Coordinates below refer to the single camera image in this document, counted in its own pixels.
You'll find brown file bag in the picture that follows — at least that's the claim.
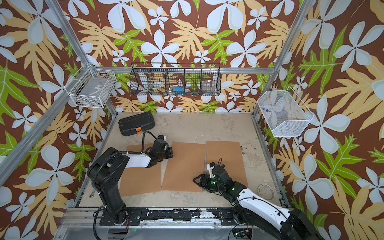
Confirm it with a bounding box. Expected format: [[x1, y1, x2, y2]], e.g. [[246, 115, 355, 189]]
[[206, 141, 248, 187], [119, 162, 162, 197], [162, 142, 206, 193]]

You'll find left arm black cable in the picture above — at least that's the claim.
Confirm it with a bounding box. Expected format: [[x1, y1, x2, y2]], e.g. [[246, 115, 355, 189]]
[[140, 130, 163, 152]]

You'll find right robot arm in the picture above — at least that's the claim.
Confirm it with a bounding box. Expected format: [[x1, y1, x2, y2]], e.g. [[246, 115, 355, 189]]
[[193, 163, 322, 240]]

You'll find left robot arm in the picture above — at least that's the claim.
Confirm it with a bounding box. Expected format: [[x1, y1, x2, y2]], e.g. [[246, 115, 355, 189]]
[[87, 139, 173, 225]]

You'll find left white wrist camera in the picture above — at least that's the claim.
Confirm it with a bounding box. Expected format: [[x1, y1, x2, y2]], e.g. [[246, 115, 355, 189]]
[[158, 135, 167, 141]]

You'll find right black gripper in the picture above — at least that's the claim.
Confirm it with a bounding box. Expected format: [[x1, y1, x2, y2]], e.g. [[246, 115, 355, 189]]
[[191, 173, 226, 193]]

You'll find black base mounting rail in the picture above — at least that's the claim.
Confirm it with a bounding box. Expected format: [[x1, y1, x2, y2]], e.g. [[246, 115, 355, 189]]
[[100, 206, 253, 227]]

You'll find black wire basket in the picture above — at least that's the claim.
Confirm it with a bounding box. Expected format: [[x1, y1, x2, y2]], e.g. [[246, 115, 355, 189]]
[[128, 63, 222, 97]]

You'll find clear round lid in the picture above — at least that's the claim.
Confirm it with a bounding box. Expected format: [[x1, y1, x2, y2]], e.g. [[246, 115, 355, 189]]
[[258, 184, 275, 201]]

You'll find blue object in basket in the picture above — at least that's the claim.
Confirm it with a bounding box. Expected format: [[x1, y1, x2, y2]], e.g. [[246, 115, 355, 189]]
[[173, 86, 185, 96]]

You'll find white wire basket left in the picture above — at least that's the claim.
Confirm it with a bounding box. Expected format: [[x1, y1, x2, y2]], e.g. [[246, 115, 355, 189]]
[[67, 67, 117, 109]]

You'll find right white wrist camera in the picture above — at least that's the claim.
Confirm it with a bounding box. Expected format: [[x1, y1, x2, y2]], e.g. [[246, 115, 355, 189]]
[[206, 162, 218, 179]]

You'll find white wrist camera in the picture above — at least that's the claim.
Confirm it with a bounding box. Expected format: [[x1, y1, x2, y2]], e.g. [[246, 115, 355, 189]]
[[206, 162, 218, 179], [158, 135, 167, 141]]

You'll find white mesh basket right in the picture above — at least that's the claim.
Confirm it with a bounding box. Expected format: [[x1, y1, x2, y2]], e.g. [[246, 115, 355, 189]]
[[258, 88, 315, 138]]

